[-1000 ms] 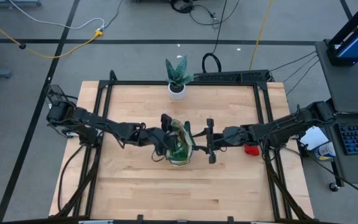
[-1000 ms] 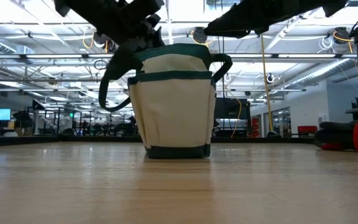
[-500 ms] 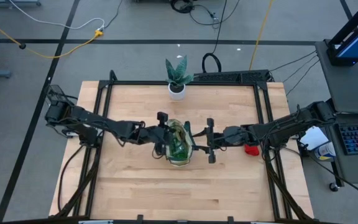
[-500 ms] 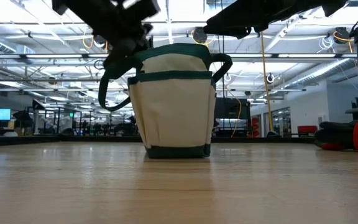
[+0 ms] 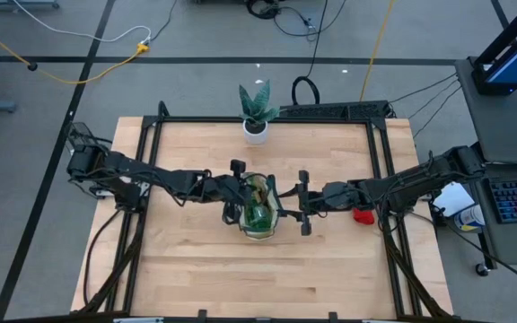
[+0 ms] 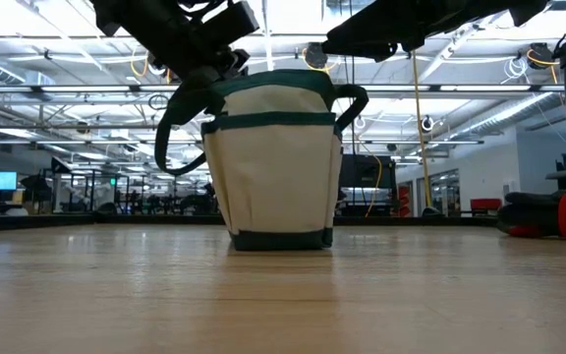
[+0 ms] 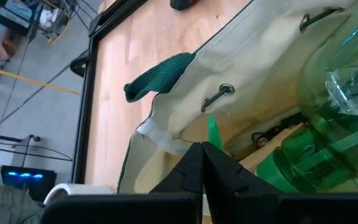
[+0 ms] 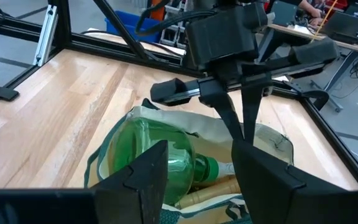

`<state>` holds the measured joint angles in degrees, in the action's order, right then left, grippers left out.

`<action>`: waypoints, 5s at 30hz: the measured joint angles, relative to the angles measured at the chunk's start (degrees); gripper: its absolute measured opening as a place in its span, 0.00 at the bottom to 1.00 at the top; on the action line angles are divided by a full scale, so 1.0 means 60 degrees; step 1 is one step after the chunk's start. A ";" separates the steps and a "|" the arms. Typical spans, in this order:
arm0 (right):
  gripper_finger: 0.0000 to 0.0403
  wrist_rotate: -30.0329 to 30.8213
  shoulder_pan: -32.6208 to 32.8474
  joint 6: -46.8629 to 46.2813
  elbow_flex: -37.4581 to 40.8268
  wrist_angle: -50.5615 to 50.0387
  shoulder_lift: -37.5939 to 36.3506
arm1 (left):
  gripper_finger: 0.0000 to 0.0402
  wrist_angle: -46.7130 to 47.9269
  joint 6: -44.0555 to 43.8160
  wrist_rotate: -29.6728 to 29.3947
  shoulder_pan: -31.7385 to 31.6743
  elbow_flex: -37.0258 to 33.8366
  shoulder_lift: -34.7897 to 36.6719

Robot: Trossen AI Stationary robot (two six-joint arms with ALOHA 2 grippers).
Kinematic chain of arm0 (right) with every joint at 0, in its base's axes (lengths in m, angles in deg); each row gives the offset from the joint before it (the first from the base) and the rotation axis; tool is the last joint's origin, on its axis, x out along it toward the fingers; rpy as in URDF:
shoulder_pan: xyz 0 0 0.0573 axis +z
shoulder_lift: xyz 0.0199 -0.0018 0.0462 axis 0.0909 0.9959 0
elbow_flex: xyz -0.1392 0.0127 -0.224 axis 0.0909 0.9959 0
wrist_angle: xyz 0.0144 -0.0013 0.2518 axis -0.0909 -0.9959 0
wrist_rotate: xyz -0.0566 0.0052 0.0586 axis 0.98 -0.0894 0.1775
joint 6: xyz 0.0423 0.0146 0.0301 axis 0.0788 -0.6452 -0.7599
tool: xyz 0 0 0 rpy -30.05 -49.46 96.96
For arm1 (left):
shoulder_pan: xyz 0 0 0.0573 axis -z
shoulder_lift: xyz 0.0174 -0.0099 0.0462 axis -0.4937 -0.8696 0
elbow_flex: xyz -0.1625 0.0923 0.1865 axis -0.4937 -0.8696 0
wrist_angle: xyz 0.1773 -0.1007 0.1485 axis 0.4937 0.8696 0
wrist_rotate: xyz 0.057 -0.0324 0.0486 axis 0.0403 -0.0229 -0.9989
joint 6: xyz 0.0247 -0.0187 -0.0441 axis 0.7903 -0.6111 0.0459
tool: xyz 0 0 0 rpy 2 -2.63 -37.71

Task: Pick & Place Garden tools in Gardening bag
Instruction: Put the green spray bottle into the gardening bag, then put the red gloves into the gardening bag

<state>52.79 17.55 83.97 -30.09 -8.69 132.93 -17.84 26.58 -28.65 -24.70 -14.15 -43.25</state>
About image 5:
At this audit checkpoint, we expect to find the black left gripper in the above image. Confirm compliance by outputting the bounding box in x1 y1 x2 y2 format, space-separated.
206 160 264 225

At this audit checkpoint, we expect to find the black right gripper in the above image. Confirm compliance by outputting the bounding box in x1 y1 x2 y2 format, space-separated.
278 170 363 237

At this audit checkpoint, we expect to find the green plastic spray bottle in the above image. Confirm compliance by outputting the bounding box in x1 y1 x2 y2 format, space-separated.
243 186 274 231

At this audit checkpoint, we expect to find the beige green canvas gardening bag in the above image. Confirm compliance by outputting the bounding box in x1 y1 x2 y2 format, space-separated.
238 171 285 242

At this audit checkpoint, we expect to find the red black gardening glove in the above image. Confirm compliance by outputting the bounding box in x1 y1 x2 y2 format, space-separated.
352 206 375 225

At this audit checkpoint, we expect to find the snake plant in white pot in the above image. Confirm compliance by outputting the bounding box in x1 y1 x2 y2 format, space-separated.
238 80 282 145

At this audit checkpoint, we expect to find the white paper sheet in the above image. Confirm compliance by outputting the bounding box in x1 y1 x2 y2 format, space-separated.
432 182 478 219

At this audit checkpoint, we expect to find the white yellow canister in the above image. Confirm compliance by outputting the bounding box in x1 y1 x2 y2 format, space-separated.
453 204 486 233

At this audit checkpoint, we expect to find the black power supply box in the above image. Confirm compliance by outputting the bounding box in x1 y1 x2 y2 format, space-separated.
67 121 102 152

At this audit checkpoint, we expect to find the grey monitor desk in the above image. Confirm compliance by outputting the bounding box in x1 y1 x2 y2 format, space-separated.
454 57 517 165

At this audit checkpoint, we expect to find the looped black cable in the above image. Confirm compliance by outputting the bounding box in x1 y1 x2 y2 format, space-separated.
290 0 331 108

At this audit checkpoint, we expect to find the thin black cable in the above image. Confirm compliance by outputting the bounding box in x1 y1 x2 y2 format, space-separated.
412 85 463 137
149 0 179 44
390 73 459 104
407 79 460 121

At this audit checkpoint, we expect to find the yellow hanging cord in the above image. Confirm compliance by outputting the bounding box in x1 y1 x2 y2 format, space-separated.
359 0 397 102

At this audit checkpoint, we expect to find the yellow extension cable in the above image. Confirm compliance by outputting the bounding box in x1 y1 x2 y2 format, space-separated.
0 16 151 85

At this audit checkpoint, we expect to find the black cable coil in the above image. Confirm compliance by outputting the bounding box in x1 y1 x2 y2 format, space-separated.
245 0 320 44

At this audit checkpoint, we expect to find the long black floor cable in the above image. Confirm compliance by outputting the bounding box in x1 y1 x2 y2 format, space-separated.
446 223 517 292

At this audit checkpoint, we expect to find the white power cable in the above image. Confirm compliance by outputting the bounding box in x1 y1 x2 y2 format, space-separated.
13 0 153 46

